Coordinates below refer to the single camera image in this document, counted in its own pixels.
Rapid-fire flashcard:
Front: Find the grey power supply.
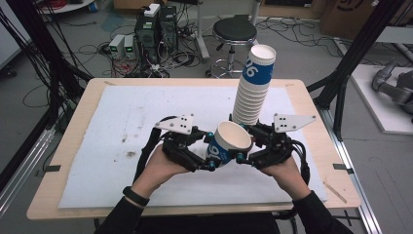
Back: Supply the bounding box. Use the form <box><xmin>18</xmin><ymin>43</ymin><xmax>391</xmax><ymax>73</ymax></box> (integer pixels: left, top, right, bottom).
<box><xmin>108</xmin><ymin>33</ymin><xmax>127</xmax><ymax>60</ymax></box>
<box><xmin>123</xmin><ymin>34</ymin><xmax>138</xmax><ymax>60</ymax></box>

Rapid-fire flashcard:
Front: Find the person's right hand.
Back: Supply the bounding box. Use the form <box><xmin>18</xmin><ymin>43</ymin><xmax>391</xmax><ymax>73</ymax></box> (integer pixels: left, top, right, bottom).
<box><xmin>258</xmin><ymin>155</ymin><xmax>314</xmax><ymax>202</ymax></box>

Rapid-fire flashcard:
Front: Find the white foam mat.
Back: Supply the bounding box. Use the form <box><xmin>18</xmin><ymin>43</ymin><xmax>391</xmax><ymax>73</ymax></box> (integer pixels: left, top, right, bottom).
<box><xmin>57</xmin><ymin>85</ymin><xmax>327</xmax><ymax>210</ymax></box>

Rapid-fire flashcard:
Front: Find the black computer tower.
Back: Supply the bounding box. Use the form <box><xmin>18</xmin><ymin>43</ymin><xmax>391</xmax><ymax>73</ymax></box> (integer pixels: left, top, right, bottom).
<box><xmin>133</xmin><ymin>13</ymin><xmax>163</xmax><ymax>65</ymax></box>
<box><xmin>159</xmin><ymin>5</ymin><xmax>180</xmax><ymax>55</ymax></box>

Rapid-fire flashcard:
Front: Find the black round stool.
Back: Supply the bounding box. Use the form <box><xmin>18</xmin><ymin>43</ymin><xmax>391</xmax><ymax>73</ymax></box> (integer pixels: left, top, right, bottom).
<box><xmin>205</xmin><ymin>14</ymin><xmax>259</xmax><ymax>79</ymax></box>

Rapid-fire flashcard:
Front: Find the stack of paper cups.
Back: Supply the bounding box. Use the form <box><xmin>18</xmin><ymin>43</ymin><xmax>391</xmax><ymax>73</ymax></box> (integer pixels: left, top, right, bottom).
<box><xmin>231</xmin><ymin>44</ymin><xmax>278</xmax><ymax>127</ymax></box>

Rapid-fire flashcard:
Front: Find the blue white single paper cup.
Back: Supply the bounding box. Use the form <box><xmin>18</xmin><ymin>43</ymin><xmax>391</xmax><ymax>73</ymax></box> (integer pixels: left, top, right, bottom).
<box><xmin>206</xmin><ymin>120</ymin><xmax>254</xmax><ymax>169</ymax></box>

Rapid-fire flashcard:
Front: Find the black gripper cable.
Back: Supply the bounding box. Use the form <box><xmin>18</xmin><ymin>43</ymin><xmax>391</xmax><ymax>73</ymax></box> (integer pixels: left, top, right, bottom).
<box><xmin>289</xmin><ymin>138</ymin><xmax>312</xmax><ymax>185</ymax></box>

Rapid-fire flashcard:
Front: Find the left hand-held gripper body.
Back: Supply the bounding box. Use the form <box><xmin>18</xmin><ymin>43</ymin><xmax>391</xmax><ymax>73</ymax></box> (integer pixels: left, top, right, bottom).
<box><xmin>154</xmin><ymin>113</ymin><xmax>209</xmax><ymax>174</ymax></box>

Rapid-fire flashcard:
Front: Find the white platform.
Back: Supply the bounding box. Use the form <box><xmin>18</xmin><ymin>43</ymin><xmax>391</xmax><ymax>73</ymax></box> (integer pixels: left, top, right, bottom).
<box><xmin>350</xmin><ymin>63</ymin><xmax>413</xmax><ymax>137</ymax></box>

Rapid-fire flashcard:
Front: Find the black gripper strap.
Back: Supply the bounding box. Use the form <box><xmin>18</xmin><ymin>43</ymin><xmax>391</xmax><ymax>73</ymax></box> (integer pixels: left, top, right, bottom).
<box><xmin>132</xmin><ymin>114</ymin><xmax>178</xmax><ymax>183</ymax></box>

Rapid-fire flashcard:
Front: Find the white round table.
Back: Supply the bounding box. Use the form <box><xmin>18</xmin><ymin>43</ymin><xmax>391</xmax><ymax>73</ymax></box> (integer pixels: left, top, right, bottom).
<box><xmin>38</xmin><ymin>0</ymin><xmax>95</xmax><ymax>15</ymax></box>

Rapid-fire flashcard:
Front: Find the wooden table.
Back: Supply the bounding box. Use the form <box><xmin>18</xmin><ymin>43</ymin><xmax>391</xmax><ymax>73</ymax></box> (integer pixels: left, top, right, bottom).
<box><xmin>26</xmin><ymin>77</ymin><xmax>362</xmax><ymax>221</ymax></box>

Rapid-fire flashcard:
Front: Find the black wristband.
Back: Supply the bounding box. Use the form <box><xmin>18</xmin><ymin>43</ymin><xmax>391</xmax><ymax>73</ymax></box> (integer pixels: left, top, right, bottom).
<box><xmin>122</xmin><ymin>185</ymin><xmax>151</xmax><ymax>208</ymax></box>

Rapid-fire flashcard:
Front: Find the aluminium rail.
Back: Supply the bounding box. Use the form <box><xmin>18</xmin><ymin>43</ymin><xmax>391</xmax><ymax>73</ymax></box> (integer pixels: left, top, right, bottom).
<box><xmin>319</xmin><ymin>108</ymin><xmax>384</xmax><ymax>234</ymax></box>
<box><xmin>0</xmin><ymin>126</ymin><xmax>56</xmax><ymax>216</ymax></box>

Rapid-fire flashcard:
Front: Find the white box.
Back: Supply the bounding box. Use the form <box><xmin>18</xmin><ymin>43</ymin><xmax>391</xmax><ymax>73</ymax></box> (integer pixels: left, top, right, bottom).
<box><xmin>142</xmin><ymin>3</ymin><xmax>162</xmax><ymax>19</ymax></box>

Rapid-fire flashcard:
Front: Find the black frame post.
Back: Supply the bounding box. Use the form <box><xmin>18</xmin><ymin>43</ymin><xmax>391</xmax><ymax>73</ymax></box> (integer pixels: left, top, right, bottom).
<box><xmin>306</xmin><ymin>0</ymin><xmax>407</xmax><ymax>141</ymax></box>

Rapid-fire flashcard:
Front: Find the cardboard box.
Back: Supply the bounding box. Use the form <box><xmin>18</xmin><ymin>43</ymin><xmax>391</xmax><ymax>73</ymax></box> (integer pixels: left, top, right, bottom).
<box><xmin>319</xmin><ymin>0</ymin><xmax>413</xmax><ymax>41</ymax></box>

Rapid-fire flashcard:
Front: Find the black cable bundle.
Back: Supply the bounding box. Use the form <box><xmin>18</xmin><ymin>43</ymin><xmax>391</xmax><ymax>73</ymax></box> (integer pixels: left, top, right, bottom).
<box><xmin>0</xmin><ymin>0</ymin><xmax>94</xmax><ymax>131</ymax></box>

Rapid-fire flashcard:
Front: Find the thin wooden stick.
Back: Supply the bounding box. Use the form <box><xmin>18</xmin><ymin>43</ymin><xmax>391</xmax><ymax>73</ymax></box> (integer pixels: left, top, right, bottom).
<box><xmin>322</xmin><ymin>180</ymin><xmax>348</xmax><ymax>205</ymax></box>

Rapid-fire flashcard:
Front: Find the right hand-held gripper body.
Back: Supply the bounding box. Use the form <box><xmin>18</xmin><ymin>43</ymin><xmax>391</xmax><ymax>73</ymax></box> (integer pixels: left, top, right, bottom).
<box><xmin>248</xmin><ymin>112</ymin><xmax>318</xmax><ymax>171</ymax></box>

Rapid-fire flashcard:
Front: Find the person's left hand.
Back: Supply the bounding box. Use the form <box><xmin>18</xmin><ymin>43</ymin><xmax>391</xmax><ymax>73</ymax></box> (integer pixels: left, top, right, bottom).
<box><xmin>131</xmin><ymin>143</ymin><xmax>191</xmax><ymax>200</ymax></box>

